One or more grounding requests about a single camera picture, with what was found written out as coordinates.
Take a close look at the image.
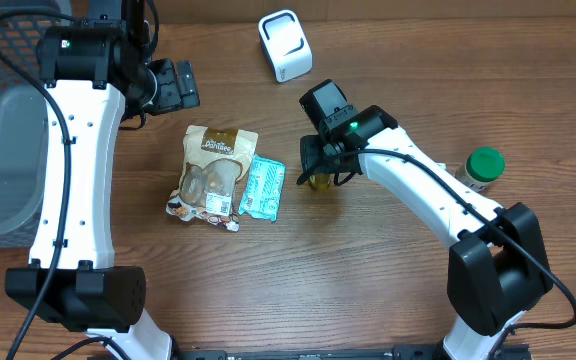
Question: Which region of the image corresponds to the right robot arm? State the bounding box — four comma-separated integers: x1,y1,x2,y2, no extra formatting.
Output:
297,79,553,359

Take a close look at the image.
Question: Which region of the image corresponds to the brown snack wrapper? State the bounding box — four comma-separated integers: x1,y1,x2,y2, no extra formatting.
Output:
166,125,258,232

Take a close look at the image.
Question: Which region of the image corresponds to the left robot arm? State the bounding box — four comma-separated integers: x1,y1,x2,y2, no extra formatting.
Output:
5,1,199,359

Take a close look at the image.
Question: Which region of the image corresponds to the green lidded jar with tissues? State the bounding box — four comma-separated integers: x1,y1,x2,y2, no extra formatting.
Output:
455,147,506,192

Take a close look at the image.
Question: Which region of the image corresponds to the white barcode scanner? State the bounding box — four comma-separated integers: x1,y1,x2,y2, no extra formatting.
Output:
258,9,313,83

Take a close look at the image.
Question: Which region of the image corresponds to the dark grey plastic basket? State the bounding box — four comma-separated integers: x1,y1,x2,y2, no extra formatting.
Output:
0,0,72,248

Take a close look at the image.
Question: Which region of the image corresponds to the yellow liquid bottle silver cap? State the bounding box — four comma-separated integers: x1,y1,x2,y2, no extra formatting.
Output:
308,173,331,192

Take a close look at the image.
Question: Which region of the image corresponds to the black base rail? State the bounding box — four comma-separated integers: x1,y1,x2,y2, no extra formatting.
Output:
177,342,533,360

